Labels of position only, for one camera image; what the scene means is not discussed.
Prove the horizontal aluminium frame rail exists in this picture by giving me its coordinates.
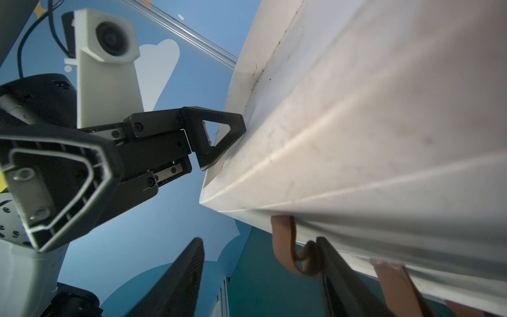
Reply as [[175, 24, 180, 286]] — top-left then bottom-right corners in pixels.
[[121, 0, 238, 71]]

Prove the brown middle drawer pull tab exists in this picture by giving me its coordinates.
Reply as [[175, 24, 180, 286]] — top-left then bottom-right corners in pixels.
[[371, 260, 435, 316]]

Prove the brown drawer pull tab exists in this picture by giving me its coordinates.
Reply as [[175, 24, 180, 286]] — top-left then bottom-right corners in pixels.
[[371, 260, 435, 316], [271, 215, 322, 277]]

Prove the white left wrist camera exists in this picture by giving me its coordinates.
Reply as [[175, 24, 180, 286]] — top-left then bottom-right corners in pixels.
[[72, 9, 143, 128]]

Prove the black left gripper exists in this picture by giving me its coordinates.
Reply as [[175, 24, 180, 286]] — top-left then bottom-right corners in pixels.
[[1, 107, 246, 253]]

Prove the brown top drawer pull tab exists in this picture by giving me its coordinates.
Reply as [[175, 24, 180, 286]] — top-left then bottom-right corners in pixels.
[[271, 215, 322, 277]]

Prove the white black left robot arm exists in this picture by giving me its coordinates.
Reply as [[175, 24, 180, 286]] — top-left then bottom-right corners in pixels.
[[1, 9, 246, 316]]

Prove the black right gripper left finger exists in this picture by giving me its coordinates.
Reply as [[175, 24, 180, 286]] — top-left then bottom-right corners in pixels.
[[127, 238, 205, 317]]

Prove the white top drawer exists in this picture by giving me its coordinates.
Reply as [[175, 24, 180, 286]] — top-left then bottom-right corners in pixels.
[[219, 197, 506, 316]]

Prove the white drawer cabinet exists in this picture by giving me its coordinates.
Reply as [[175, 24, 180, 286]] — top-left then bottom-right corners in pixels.
[[199, 0, 507, 317]]

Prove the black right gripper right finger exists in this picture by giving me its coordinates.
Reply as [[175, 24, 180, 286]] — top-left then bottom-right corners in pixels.
[[316, 237, 393, 317]]

